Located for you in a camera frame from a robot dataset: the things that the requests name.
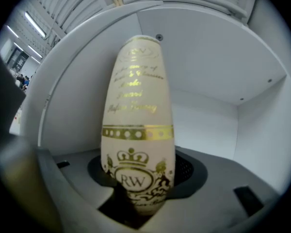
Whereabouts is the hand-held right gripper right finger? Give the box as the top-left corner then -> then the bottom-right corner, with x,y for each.
140,146 -> 283,233

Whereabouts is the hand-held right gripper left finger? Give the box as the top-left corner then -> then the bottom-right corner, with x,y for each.
37,148 -> 139,233

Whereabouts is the ceiling strip light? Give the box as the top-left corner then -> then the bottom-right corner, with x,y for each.
24,10 -> 48,39
5,24 -> 20,39
27,44 -> 44,58

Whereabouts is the white cabinet box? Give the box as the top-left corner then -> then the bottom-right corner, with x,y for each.
38,8 -> 288,171

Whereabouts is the white desk with hutch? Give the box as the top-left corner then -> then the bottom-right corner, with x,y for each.
21,0 -> 290,197

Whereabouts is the beige book with gold print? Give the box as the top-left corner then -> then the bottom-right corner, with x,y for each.
100,35 -> 176,218

